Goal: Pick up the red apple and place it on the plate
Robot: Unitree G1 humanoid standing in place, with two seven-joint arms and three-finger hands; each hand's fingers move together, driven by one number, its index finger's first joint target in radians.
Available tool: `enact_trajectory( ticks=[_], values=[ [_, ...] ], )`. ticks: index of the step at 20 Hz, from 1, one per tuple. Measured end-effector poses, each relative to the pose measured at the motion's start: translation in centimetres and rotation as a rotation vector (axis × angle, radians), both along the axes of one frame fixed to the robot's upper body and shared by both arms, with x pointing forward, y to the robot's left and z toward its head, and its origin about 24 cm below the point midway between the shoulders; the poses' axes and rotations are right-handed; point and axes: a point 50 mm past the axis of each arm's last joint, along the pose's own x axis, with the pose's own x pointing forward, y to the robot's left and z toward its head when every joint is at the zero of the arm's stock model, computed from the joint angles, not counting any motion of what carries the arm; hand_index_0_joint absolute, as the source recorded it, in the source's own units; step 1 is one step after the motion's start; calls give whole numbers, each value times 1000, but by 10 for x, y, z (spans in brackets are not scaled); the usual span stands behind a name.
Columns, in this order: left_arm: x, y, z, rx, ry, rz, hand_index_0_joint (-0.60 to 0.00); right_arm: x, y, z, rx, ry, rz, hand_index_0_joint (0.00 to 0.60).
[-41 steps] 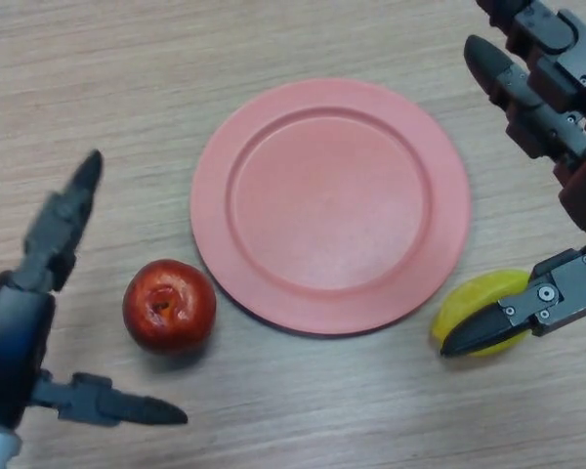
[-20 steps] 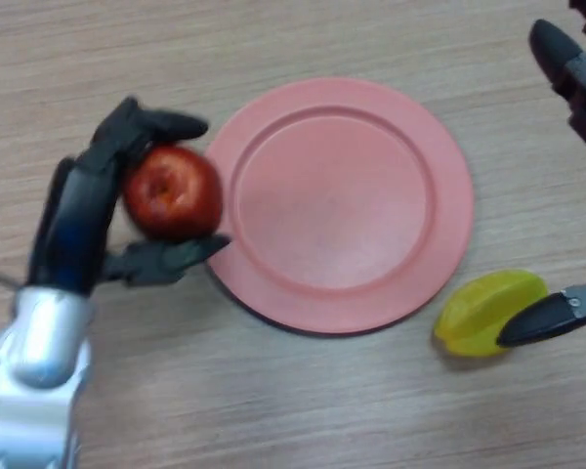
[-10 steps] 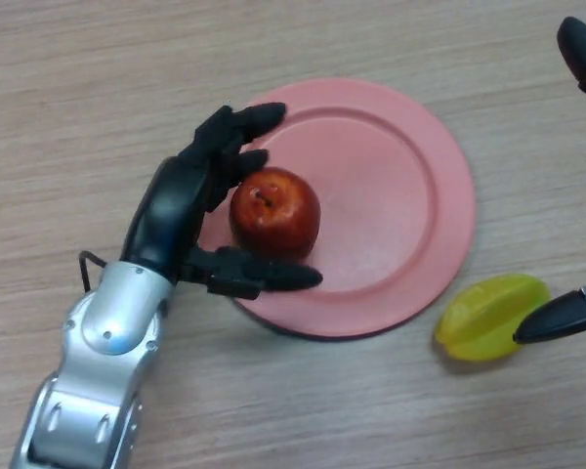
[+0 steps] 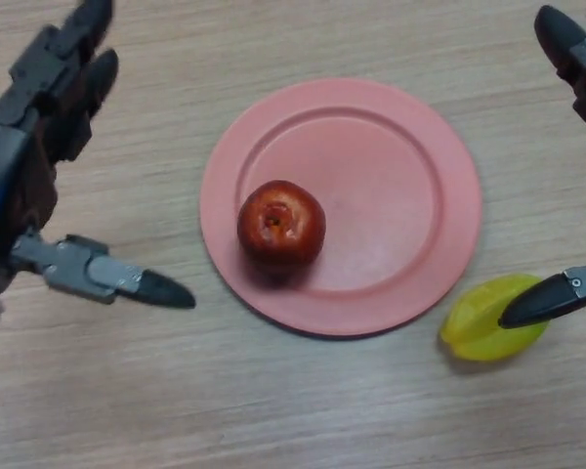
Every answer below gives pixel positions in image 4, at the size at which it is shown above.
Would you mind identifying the pink round plate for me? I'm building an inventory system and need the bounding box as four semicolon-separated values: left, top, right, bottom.
199;77;483;336

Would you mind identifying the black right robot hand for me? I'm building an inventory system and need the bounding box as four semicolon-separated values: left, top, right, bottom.
497;0;586;329

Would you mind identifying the yellow starfruit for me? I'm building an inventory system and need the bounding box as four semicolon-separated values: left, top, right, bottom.
438;274;551;362

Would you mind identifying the red apple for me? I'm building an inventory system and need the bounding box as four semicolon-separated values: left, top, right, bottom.
237;179;327;274

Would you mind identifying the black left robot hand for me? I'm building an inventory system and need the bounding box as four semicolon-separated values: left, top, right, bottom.
0;0;196;310

